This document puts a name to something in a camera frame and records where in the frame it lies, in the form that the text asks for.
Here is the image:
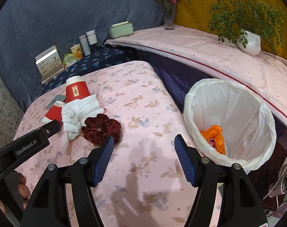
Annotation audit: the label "bin with white liner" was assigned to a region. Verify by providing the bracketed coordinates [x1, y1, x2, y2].
[183, 79, 277, 173]

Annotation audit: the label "yellow printed tin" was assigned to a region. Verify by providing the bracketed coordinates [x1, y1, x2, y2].
[70, 43, 83, 61]

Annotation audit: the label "small green packet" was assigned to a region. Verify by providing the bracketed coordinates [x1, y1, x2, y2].
[62, 53, 76, 67]

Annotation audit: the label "white flower-print card box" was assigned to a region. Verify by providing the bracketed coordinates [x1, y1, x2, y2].
[35, 45, 65, 84]

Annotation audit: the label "wide white cylinder container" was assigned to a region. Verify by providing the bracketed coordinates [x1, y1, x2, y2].
[86, 30, 99, 52]

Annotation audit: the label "navy leaf-print cloth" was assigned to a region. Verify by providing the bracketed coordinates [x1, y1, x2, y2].
[41, 45, 134, 95]

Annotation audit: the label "white cable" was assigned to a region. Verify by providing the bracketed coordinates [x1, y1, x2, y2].
[263, 155, 287, 214]

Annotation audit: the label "dark purple cloth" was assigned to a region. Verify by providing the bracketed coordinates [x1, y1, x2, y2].
[129, 48, 287, 142]

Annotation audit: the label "white cotton gloves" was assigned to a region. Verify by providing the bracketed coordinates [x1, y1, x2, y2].
[61, 95, 106, 150]

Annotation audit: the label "pale green tissue box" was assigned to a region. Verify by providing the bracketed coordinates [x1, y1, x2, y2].
[108, 22, 134, 39]

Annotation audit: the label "glass vase with pink flowers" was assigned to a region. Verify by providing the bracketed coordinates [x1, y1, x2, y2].
[153, 0, 180, 30]

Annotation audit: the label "pink shelf cloth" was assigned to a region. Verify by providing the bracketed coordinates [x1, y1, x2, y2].
[104, 25, 287, 129]

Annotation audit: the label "slim white bottle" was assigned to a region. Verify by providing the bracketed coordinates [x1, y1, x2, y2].
[79, 35, 91, 56]

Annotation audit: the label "yellow backdrop cloth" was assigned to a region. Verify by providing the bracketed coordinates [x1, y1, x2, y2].
[173, 0, 287, 63]

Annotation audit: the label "orange plastic bag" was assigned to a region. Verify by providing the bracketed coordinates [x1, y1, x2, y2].
[200, 125, 226, 156]

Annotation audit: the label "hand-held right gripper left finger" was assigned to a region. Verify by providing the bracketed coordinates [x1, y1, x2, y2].
[23, 135, 115, 227]

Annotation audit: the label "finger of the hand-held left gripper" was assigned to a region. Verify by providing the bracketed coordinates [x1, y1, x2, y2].
[41, 119, 61, 138]

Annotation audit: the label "person's left hand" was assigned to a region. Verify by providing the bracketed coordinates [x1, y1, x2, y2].
[15, 172, 32, 210]

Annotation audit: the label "green plant in white pot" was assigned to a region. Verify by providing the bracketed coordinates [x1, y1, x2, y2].
[187, 0, 285, 57]

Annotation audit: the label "pink rabbit-print tablecloth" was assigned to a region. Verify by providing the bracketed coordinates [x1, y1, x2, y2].
[12, 60, 225, 227]

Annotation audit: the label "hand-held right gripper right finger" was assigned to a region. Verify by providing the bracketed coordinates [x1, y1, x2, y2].
[174, 134, 267, 227]

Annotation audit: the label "grey card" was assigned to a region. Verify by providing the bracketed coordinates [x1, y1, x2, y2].
[46, 95, 66, 110]

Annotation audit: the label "red paper cup gold label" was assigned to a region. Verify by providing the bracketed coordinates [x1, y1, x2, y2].
[65, 76, 91, 104]

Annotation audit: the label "dark red velvet scrunchie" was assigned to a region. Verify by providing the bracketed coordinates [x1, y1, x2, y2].
[81, 113, 122, 146]

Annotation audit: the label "blue backdrop cloth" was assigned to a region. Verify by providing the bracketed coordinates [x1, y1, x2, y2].
[0, 0, 177, 109]

